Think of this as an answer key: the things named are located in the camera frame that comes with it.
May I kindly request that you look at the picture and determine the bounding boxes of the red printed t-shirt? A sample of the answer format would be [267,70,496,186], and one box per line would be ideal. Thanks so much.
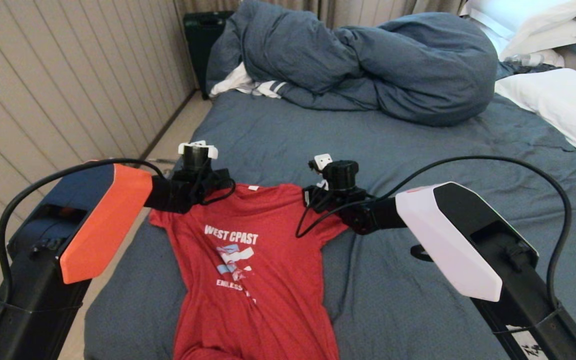
[149,182,351,360]

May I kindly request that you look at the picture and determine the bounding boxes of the white striped garment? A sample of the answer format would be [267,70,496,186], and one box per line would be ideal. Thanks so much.
[210,62,287,100]

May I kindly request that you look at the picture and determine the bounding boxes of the crumpled blue duvet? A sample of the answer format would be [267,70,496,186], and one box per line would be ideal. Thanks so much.
[206,1,499,127]

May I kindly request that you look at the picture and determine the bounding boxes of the black suitcase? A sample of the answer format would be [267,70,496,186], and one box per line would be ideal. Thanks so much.
[184,12,236,101]

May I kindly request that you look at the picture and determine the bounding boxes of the clear plastic bottle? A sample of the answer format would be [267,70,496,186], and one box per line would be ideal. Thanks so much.
[502,54,543,68]

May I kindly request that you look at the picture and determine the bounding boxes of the large white pillow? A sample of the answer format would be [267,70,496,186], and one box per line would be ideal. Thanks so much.
[494,68,576,170]

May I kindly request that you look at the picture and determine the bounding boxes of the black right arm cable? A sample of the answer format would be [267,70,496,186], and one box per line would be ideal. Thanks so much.
[295,155,574,311]

